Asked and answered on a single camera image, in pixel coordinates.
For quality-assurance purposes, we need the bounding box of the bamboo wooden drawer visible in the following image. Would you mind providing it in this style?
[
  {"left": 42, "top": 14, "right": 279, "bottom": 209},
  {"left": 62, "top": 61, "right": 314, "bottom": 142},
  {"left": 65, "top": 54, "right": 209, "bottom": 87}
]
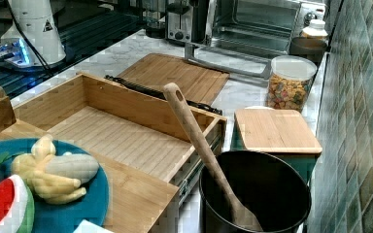
[{"left": 14, "top": 72, "right": 227, "bottom": 188}]

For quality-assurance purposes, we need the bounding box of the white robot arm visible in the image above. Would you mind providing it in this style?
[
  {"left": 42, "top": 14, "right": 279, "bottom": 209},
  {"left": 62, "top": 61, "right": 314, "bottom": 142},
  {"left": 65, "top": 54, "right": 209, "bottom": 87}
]
[{"left": 0, "top": 0, "right": 66, "bottom": 69}]

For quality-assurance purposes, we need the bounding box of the bamboo drawer cabinet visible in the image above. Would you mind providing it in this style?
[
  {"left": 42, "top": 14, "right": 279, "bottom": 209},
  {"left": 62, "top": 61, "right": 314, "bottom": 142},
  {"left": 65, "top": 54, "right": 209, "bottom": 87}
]
[{"left": 0, "top": 119, "right": 227, "bottom": 233}]

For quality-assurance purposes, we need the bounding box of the large bamboo cutting board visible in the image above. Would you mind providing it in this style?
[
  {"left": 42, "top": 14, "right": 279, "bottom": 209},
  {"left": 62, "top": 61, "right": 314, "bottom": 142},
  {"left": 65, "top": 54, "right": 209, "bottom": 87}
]
[{"left": 118, "top": 53, "right": 230, "bottom": 105}]

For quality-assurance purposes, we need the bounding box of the black two-slot toaster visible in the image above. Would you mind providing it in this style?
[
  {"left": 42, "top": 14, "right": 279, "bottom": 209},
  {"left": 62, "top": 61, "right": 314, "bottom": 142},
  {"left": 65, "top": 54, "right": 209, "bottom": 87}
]
[{"left": 166, "top": 0, "right": 209, "bottom": 43}]

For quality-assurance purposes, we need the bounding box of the teal box with bamboo lid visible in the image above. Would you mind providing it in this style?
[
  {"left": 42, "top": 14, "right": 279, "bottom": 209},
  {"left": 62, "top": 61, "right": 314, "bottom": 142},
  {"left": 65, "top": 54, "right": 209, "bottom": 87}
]
[{"left": 231, "top": 108, "right": 322, "bottom": 183}]

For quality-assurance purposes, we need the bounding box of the silver toaster oven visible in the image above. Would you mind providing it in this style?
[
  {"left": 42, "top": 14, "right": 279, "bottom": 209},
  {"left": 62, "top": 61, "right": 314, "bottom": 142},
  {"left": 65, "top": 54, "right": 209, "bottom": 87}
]
[{"left": 185, "top": 0, "right": 327, "bottom": 78}]

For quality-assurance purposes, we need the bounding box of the black coffee press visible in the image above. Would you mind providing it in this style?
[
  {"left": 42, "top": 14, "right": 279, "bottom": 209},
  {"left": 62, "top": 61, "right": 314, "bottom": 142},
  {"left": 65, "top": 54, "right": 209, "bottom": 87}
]
[{"left": 141, "top": 0, "right": 166, "bottom": 39}]

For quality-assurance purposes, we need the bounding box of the clear cereal jar white lid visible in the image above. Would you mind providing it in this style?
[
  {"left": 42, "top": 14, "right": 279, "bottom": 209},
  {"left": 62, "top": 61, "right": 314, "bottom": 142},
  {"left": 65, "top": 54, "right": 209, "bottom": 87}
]
[{"left": 266, "top": 55, "right": 317, "bottom": 112}]

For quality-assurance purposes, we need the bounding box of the black utensil pot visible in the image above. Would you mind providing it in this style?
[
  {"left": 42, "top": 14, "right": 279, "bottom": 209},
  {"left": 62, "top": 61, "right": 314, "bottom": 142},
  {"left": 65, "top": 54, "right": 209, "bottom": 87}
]
[{"left": 199, "top": 150, "right": 312, "bottom": 233}]

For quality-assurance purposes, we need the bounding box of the wooden spatula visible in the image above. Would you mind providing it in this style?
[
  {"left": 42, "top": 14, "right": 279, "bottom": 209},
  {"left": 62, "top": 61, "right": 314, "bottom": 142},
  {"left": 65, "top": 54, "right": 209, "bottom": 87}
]
[{"left": 163, "top": 83, "right": 262, "bottom": 231}]

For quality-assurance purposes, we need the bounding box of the dark cup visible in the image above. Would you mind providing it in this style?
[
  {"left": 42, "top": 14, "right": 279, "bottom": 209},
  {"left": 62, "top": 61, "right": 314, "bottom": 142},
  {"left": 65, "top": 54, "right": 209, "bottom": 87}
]
[{"left": 288, "top": 37, "right": 327, "bottom": 63}]

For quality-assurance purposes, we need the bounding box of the plush banana toy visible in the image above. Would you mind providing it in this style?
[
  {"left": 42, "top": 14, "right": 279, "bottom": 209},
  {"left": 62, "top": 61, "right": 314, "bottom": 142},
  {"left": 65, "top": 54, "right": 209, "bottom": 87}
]
[{"left": 11, "top": 134, "right": 100, "bottom": 205}]

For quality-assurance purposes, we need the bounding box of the amber bottle white cap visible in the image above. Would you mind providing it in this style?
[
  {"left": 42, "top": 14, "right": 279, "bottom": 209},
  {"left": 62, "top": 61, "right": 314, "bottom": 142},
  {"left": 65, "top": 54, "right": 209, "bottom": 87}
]
[{"left": 301, "top": 19, "right": 328, "bottom": 40}]

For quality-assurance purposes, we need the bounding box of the teal plate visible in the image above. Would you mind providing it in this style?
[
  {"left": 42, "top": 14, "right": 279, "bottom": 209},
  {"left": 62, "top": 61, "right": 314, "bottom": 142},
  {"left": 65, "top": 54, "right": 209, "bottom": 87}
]
[{"left": 0, "top": 138, "right": 109, "bottom": 233}]

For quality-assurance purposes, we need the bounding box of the plush watermelon slice toy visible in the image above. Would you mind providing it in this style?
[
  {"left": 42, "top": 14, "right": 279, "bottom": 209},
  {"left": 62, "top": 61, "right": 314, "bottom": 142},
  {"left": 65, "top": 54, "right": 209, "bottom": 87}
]
[{"left": 0, "top": 175, "right": 35, "bottom": 233}]

